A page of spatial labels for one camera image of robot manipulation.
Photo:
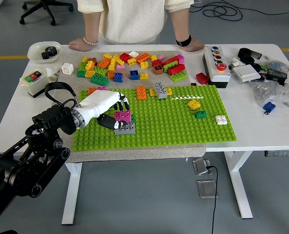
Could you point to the person's left hand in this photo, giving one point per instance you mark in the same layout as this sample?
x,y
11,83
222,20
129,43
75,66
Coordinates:
x,y
194,45

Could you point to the person's right hand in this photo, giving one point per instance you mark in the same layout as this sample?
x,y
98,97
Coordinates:
x,y
79,45

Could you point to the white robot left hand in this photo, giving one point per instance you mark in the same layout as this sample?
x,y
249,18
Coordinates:
x,y
98,102

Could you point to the grey two-by-four brick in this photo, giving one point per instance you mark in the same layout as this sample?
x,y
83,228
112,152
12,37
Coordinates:
x,y
160,90
128,129

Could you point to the blue hollow brick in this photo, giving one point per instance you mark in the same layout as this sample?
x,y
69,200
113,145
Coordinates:
x,y
134,75

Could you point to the person's left forearm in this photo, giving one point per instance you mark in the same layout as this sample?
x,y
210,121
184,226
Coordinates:
x,y
179,24

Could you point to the person's right forearm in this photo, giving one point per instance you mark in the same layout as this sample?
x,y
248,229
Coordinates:
x,y
92,24

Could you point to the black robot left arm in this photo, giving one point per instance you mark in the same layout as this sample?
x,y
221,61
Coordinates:
x,y
51,119

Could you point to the green studded baseplate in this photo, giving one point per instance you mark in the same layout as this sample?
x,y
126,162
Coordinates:
x,y
171,131

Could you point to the black wristwatch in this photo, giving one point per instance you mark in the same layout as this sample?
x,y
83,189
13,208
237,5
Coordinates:
x,y
183,42

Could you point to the orange two-by-four brick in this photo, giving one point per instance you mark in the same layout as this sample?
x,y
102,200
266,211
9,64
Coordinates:
x,y
142,57
91,90
141,92
103,63

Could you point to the small yellow brick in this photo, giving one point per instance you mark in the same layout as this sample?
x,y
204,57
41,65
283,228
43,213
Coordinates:
x,y
154,58
85,59
152,92

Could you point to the yellow-orange brick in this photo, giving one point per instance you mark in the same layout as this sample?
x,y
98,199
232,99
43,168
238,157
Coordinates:
x,y
89,65

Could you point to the dark green two-by-four brick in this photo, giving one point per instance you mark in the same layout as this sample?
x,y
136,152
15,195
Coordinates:
x,y
99,79

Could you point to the white cube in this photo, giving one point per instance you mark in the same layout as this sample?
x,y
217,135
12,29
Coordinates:
x,y
67,68

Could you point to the long red brick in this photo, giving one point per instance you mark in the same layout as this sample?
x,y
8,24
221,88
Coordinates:
x,y
171,60

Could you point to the dark green two-by-two brick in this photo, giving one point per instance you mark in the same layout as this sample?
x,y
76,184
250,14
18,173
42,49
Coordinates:
x,y
201,114
81,73

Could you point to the black gear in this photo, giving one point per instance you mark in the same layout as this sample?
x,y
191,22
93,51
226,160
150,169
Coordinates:
x,y
51,50
45,55

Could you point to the red two-by-four brick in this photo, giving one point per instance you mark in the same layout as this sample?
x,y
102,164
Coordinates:
x,y
176,69

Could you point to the long lime brick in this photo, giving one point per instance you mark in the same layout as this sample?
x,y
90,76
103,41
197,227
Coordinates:
x,y
170,65

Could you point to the lime two-by-four brick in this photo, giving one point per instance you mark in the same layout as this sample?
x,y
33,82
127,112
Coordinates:
x,y
179,77
100,71

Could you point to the blue two-by-two brick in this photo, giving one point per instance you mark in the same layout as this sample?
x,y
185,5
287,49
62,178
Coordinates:
x,y
269,106
118,77

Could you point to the push-button control box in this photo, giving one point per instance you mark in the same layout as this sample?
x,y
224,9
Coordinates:
x,y
216,73

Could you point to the small light pink brick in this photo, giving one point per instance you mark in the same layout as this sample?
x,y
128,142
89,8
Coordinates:
x,y
161,57

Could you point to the long yellow brick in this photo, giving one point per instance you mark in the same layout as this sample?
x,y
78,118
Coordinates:
x,y
112,64

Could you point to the white tube fitting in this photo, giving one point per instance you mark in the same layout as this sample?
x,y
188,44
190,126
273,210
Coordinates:
x,y
52,75

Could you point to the brown hollow brick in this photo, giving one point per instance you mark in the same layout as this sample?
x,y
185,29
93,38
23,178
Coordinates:
x,y
158,70

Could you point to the white plug fitting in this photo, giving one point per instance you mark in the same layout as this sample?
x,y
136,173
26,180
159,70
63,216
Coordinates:
x,y
235,63

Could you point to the white bowl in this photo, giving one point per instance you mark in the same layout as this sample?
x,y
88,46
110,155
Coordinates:
x,y
35,57

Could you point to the red two-by-two brick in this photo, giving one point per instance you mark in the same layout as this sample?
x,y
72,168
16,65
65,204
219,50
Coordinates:
x,y
124,57

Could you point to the yellow two-by-two brick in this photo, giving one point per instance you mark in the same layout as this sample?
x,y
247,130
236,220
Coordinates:
x,y
144,64
169,91
143,76
194,104

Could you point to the black office chair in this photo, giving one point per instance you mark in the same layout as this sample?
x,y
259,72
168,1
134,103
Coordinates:
x,y
47,4

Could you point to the person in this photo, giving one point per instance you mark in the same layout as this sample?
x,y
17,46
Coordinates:
x,y
132,19

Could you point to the grey-brown mat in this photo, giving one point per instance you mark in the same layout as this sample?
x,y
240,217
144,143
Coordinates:
x,y
134,154

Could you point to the black round part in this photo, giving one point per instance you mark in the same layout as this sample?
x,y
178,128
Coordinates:
x,y
256,67

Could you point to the white two-by-two brick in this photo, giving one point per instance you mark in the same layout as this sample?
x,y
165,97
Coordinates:
x,y
221,120

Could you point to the black adapter box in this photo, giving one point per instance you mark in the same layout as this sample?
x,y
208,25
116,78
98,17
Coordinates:
x,y
276,76

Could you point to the clear bags of screws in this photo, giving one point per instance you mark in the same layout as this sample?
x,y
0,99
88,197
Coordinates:
x,y
274,92

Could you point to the white table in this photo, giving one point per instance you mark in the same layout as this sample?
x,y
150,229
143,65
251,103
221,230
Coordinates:
x,y
256,131

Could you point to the metal floor socket box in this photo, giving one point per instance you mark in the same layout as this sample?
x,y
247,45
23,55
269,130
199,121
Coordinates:
x,y
201,166

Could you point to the metal floor plate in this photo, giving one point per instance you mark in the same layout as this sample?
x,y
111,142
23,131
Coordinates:
x,y
206,189

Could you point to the table height control panel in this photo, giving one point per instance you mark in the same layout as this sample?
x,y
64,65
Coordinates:
x,y
282,153

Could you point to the white red-green switch box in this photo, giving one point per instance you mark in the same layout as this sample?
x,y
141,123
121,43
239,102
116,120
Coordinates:
x,y
35,81

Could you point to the white flat switch plate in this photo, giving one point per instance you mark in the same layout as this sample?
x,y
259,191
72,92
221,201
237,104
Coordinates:
x,y
246,73

